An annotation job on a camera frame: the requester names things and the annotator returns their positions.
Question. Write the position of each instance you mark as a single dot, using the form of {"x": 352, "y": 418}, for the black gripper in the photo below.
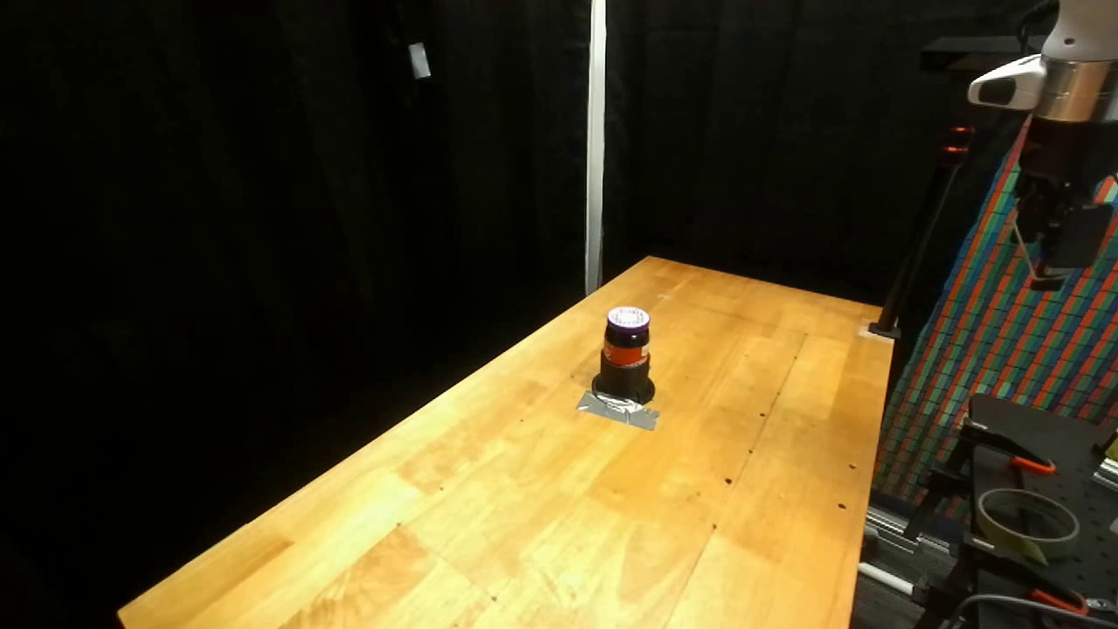
{"x": 1055, "y": 194}

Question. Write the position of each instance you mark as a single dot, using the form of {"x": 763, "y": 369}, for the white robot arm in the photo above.
{"x": 1080, "y": 71}

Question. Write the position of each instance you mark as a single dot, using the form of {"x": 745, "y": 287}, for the brown coffee cup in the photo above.
{"x": 628, "y": 355}

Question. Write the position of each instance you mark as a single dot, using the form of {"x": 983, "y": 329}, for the colourful striped cloth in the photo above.
{"x": 995, "y": 333}

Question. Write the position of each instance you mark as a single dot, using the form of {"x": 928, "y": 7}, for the green tape roll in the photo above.
{"x": 1025, "y": 521}

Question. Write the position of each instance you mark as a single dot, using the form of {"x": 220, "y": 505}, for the black tripod stand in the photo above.
{"x": 957, "y": 55}

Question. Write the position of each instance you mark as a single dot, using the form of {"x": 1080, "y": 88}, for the grey tape patch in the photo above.
{"x": 620, "y": 411}

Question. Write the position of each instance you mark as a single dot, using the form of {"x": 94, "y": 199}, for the white vertical pole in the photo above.
{"x": 595, "y": 144}

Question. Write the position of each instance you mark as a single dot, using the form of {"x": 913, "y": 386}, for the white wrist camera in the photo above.
{"x": 1016, "y": 83}

